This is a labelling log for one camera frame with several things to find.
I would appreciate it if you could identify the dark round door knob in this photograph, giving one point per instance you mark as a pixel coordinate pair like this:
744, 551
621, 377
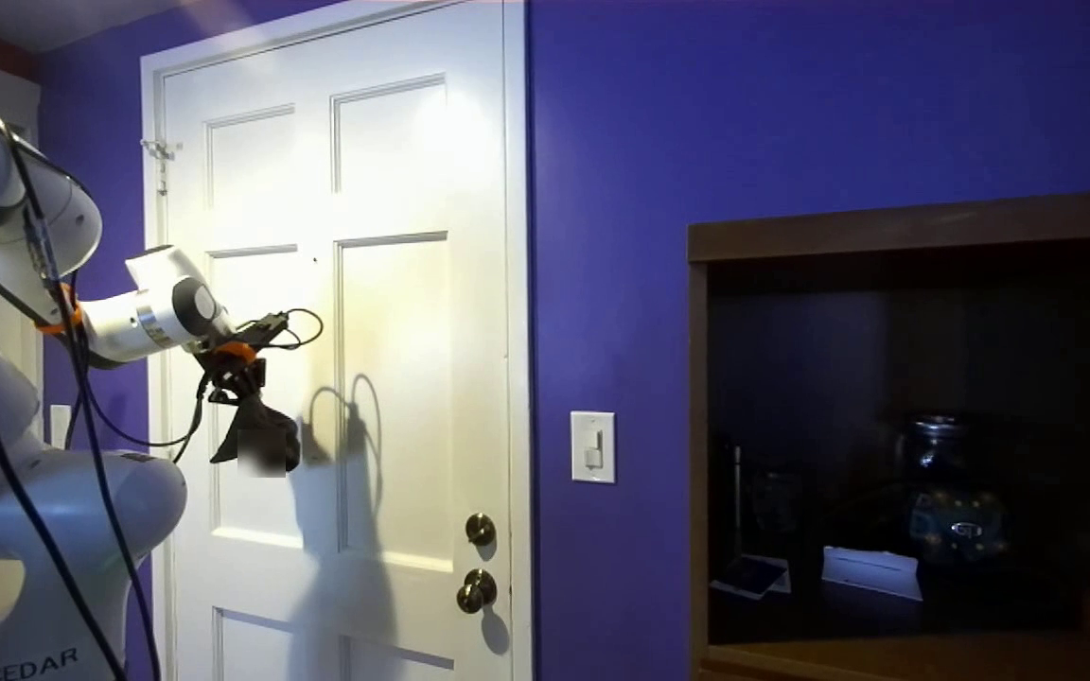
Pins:
476, 592

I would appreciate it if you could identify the white panel door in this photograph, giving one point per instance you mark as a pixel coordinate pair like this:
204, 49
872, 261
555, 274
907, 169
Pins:
418, 314

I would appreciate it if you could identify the brown wooden cabinet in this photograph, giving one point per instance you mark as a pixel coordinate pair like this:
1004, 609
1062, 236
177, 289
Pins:
925, 230

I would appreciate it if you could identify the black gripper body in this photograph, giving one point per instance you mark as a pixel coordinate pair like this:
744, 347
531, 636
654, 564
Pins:
241, 373

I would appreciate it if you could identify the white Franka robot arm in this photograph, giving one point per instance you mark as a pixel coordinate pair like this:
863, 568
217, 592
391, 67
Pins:
15, 506

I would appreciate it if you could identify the white light switch plate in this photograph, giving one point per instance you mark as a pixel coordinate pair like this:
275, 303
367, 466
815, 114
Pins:
591, 449

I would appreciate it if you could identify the dark round deadbolt lock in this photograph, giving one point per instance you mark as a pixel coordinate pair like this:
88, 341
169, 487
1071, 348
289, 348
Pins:
477, 530

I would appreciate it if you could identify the white paper sheet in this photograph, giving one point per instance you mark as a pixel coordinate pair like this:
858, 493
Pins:
872, 574

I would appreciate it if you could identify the silver door hook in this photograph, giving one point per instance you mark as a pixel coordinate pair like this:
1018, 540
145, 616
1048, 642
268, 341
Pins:
160, 157

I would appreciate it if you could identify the dark glass jar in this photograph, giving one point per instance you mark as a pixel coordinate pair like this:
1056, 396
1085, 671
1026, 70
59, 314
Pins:
955, 515

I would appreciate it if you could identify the dark flat object in cabinet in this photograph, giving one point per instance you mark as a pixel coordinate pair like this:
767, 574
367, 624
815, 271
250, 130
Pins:
756, 574

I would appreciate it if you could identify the dark grey cap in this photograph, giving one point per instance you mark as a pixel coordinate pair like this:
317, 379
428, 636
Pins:
264, 435

